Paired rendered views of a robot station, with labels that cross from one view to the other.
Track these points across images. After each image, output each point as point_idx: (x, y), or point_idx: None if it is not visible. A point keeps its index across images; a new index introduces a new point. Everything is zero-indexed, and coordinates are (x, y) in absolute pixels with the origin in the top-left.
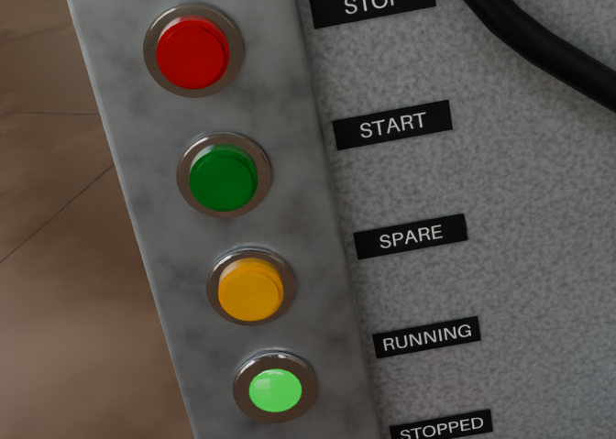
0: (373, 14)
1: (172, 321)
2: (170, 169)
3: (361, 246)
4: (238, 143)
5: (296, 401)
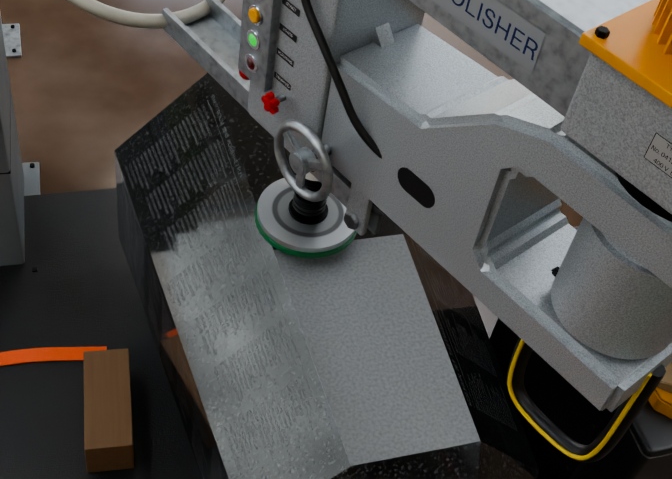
0: None
1: (243, 9)
2: None
3: (280, 26)
4: None
5: (254, 45)
